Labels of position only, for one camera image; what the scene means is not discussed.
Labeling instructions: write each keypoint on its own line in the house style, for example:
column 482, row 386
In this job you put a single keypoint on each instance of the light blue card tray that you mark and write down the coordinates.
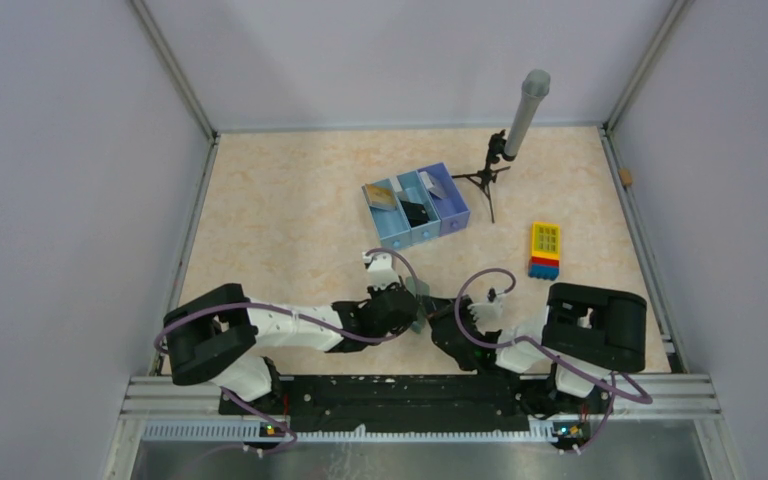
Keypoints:
column 391, row 227

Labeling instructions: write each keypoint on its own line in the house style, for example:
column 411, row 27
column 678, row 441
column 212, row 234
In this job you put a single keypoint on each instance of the green leather card holder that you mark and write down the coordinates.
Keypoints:
column 425, row 303

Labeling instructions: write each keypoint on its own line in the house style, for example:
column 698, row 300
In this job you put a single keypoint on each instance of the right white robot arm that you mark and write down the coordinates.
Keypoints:
column 586, row 332

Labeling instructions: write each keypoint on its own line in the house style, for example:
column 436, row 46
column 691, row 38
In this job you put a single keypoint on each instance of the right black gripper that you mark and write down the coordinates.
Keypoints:
column 439, row 308

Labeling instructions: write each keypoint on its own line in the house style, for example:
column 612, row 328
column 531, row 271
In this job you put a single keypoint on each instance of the grey cylinder on tripod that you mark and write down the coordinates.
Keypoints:
column 534, row 88

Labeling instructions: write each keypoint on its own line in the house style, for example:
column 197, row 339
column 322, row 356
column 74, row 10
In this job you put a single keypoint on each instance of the middle blue card tray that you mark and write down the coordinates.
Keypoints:
column 412, row 189

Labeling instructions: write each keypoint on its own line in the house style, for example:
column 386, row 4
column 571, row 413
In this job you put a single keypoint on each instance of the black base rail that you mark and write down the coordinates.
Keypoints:
column 481, row 403

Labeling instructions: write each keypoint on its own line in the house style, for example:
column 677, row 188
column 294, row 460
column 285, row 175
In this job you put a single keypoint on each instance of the coloured toy brick block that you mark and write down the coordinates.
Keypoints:
column 545, row 250

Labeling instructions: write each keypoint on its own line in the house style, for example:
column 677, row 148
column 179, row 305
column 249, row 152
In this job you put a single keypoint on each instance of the small brown wall piece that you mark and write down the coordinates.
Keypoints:
column 625, row 177

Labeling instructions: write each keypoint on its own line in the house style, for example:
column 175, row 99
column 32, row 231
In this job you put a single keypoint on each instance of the purple card tray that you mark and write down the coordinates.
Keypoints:
column 453, row 211

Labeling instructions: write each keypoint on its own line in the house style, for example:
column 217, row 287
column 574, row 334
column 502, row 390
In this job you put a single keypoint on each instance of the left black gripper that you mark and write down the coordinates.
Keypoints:
column 377, row 291

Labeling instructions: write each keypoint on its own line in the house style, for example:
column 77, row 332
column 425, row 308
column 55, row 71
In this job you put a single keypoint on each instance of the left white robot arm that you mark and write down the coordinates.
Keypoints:
column 211, row 339

